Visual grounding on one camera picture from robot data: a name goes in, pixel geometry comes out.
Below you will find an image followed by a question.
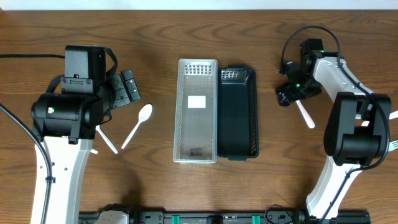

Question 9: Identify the dark green plastic basket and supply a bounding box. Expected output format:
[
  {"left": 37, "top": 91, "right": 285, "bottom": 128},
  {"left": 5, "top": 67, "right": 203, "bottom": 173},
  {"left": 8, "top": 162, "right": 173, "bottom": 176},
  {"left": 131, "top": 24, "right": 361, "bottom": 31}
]
[{"left": 218, "top": 65, "right": 259, "bottom": 161}]

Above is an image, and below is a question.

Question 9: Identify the clear plastic basket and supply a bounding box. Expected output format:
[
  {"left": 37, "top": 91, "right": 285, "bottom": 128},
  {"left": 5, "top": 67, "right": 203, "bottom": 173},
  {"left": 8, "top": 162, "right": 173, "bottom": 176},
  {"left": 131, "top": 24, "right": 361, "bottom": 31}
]
[{"left": 173, "top": 58, "right": 218, "bottom": 164}]

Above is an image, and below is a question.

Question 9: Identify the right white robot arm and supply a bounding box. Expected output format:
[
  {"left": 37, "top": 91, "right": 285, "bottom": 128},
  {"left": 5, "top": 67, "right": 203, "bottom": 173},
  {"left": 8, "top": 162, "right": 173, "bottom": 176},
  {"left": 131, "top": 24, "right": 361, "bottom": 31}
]
[{"left": 276, "top": 39, "right": 391, "bottom": 223}]

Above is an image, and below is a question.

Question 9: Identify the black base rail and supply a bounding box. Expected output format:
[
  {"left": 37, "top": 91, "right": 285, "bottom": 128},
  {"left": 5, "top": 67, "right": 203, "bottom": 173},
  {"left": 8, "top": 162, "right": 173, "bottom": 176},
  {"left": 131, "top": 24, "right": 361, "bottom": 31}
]
[{"left": 79, "top": 203, "right": 371, "bottom": 224}]

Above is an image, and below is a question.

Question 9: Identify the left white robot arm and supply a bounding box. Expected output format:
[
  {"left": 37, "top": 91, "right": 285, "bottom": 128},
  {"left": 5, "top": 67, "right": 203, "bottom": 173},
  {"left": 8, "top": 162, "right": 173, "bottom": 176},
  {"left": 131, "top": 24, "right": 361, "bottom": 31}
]
[{"left": 30, "top": 45, "right": 141, "bottom": 223}]

